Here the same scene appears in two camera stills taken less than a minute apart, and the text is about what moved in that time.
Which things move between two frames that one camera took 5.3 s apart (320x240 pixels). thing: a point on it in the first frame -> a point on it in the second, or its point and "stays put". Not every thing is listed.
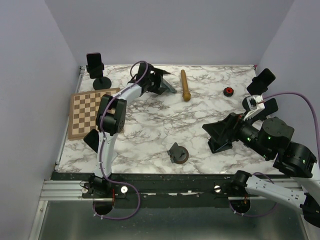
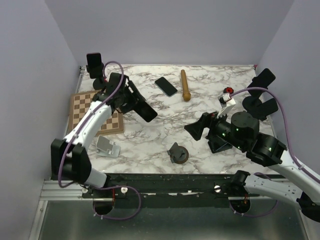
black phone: [92, 138] -> [144, 110]
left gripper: [158, 75] -> [134, 96]
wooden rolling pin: [186, 95] stays put
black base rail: [159, 191] stays put
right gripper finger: [222, 128] -> [196, 129]
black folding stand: [216, 147] stays put
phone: [94, 60] stays put
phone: [271, 106] stays put
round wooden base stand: [178, 154] stays put
